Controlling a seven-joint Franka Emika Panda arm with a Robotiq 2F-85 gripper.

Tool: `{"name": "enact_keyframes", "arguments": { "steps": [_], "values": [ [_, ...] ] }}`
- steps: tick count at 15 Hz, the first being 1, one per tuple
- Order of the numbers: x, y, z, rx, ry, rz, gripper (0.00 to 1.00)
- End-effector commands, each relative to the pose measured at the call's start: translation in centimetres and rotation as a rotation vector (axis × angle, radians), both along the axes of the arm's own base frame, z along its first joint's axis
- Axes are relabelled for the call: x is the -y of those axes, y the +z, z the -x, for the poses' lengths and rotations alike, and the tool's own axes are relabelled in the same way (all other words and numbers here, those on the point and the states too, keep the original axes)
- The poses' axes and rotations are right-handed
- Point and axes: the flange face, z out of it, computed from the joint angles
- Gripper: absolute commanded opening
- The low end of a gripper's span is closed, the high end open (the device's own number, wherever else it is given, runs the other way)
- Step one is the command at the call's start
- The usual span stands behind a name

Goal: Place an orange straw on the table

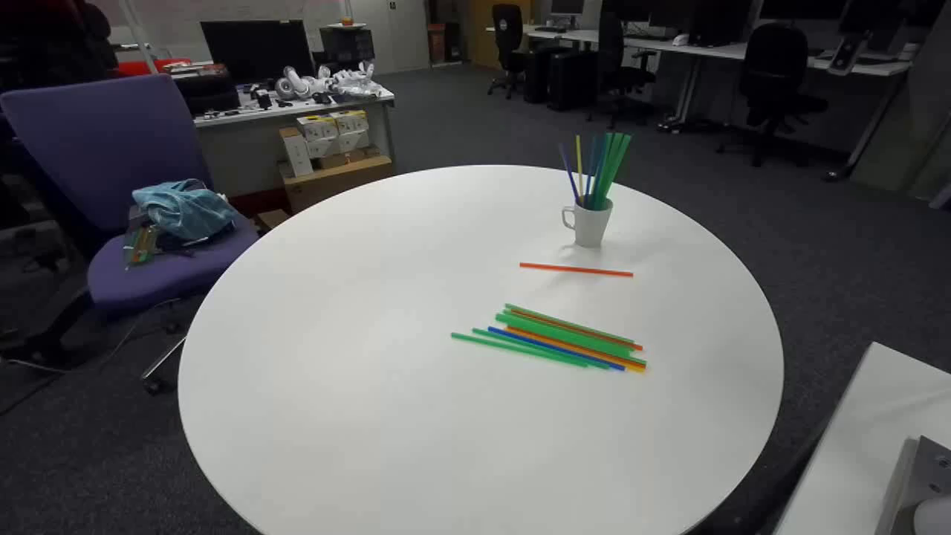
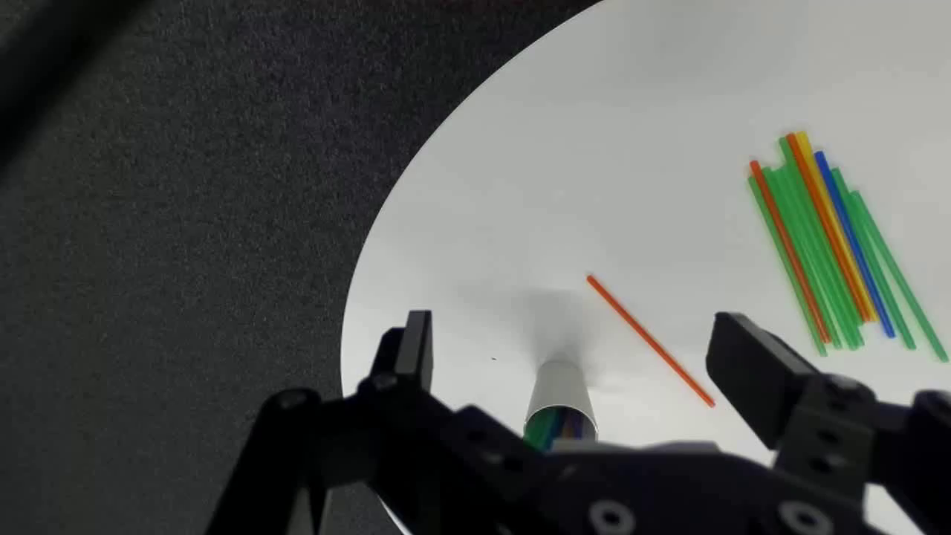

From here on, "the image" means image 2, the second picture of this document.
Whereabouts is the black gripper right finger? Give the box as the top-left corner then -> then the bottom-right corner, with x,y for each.
705,309 -> 879,482

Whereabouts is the yellow straw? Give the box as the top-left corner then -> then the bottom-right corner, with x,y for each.
797,126 -> 883,320

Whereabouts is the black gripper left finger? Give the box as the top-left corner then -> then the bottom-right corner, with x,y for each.
360,305 -> 441,410

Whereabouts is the white mug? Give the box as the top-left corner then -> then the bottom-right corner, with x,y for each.
524,357 -> 601,455

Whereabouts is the orange straw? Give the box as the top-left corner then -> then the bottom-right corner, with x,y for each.
784,129 -> 879,323
582,269 -> 720,410
745,156 -> 834,343

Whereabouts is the green straw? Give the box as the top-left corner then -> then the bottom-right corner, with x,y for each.
760,159 -> 854,351
848,186 -> 951,366
745,175 -> 830,358
830,165 -> 918,354
776,132 -> 867,351
524,412 -> 559,455

